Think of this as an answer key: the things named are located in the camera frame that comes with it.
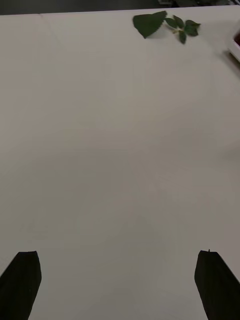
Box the shallow white box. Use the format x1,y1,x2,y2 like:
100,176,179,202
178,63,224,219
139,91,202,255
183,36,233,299
225,29,240,63

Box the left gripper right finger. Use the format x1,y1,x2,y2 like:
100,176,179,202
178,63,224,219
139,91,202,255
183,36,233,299
194,248,240,320

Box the small green leaf twig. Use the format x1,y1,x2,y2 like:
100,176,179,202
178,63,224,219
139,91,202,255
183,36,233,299
164,14,202,45

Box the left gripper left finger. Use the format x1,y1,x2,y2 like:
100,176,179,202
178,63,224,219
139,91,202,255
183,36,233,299
0,250,43,320

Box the large loose green leaf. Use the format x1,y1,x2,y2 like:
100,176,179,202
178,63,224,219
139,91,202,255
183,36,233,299
132,10,168,40

